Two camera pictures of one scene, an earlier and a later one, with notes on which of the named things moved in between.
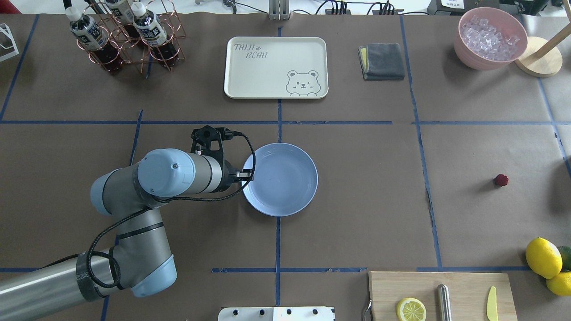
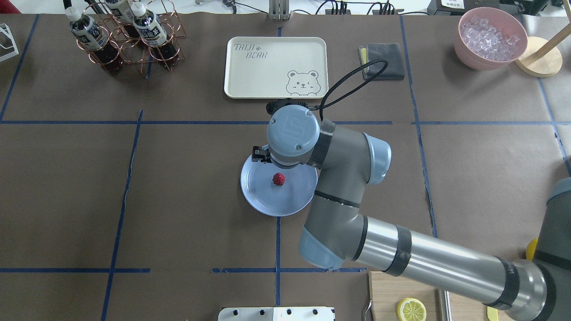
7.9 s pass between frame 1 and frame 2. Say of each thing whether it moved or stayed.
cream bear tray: stayed
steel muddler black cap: stayed
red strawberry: moved
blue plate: stayed
